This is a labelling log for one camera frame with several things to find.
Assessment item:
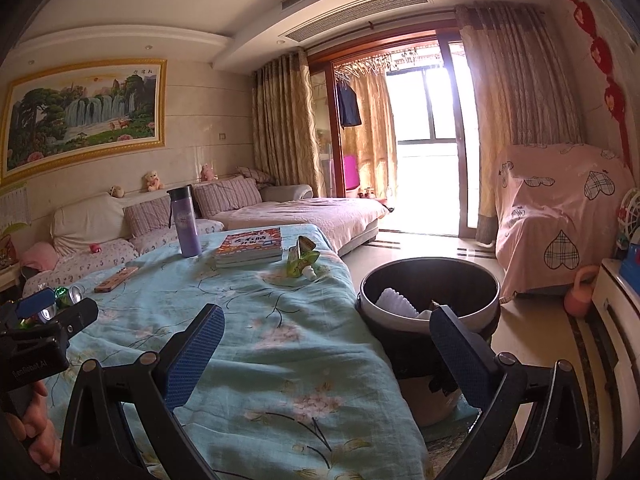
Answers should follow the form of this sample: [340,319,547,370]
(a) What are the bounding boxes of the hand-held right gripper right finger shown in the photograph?
[428,305,608,480]

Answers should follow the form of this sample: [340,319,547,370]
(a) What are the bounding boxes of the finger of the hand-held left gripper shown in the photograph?
[14,287,57,320]
[37,297,100,341]

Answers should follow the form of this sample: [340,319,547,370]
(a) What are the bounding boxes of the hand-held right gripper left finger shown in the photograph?
[52,302,227,480]

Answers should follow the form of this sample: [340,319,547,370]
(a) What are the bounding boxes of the white pleated paper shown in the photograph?
[375,287,422,319]

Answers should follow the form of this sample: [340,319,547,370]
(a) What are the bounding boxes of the black trash bin white rim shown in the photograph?
[356,257,501,427]

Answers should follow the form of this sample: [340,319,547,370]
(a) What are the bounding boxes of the person's left hand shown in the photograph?
[12,381,63,476]

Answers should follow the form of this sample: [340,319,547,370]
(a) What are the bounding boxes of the white side table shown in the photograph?
[0,262,24,292]

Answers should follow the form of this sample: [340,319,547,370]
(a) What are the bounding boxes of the pink cloth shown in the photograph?
[19,241,61,272]

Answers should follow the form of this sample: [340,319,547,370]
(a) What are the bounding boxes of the floral pillow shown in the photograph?
[23,239,142,297]
[132,219,227,257]

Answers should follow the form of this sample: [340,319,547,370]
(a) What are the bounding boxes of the brown rectangular box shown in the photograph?
[93,266,140,295]

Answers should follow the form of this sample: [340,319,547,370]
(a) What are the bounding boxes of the red box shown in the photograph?
[0,234,21,269]

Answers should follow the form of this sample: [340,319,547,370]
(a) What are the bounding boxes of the white pillow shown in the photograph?
[51,195,133,257]

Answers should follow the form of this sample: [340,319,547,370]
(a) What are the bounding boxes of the white book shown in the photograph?
[215,248,284,269]

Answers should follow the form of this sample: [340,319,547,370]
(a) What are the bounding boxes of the square striped pillow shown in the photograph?
[123,195,174,239]

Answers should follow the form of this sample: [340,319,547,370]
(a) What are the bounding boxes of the colourful cover book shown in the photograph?
[216,226,284,257]

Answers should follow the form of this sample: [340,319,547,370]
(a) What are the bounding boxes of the purple water bottle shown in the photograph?
[166,185,203,258]

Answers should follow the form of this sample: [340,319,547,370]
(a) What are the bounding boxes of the pink kettlebell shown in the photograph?
[563,264,600,319]

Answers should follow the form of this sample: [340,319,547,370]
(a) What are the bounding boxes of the crumpled green wrapper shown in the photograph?
[286,236,321,280]

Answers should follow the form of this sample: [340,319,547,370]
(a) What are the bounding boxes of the large striped pillow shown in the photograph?
[192,176,264,219]

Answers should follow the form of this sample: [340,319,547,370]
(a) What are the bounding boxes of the white cabinet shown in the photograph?
[590,257,640,412]

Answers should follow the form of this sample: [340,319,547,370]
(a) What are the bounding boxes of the pink heart print cover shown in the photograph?
[494,142,637,302]

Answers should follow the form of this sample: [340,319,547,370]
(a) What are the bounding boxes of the sofa with pink cover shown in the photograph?
[20,182,392,301]

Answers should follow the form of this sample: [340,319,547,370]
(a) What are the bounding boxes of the small patterned pillow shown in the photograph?
[237,166,277,186]

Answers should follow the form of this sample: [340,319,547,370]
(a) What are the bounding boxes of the framed landscape painting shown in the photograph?
[0,58,169,187]

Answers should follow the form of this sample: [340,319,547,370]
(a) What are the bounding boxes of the pink chair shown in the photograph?
[342,155,362,197]

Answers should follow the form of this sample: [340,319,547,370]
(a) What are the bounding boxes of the beige balcony curtain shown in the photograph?
[344,62,402,202]

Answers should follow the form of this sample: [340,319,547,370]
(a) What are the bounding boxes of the beige patterned curtain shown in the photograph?
[251,49,322,201]
[454,2,587,247]

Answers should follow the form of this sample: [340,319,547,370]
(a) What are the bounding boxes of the dark hanging shirt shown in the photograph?
[335,82,363,129]

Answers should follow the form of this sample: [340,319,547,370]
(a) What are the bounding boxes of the clothes hanger rack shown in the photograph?
[332,49,442,82]

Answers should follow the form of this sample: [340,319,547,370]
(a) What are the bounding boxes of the short ceiling air vent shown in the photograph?
[283,10,377,44]

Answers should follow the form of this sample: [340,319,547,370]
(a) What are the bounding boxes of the white wire fan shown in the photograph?
[612,190,640,252]

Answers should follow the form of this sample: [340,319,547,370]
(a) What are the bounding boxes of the wooden sliding door frame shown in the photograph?
[306,25,482,242]

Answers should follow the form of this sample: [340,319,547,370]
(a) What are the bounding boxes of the red heart string decoration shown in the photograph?
[557,0,633,169]

